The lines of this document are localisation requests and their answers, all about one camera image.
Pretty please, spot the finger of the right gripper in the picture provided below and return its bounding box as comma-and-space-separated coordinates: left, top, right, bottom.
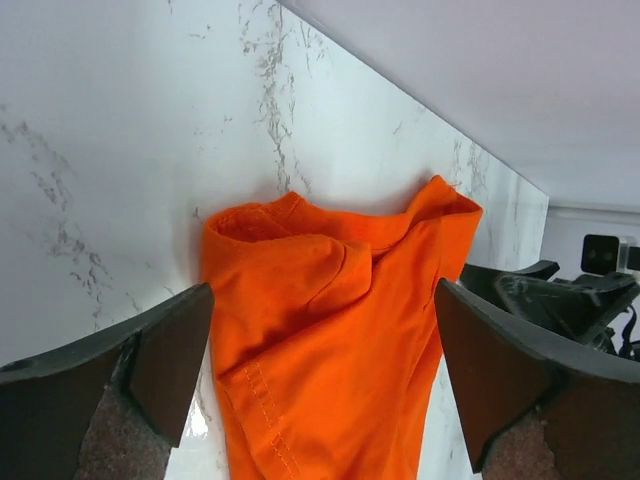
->
495, 274, 636, 335
459, 260, 558, 295

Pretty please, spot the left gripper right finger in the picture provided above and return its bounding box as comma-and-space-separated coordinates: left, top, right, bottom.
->
435, 279, 639, 479

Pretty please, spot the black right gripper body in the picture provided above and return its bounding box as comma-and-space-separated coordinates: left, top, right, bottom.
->
549, 272, 640, 361

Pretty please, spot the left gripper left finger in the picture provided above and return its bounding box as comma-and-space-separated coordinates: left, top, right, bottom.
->
1, 284, 214, 479

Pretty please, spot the orange t shirt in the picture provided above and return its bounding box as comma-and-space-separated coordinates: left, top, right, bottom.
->
201, 177, 483, 479

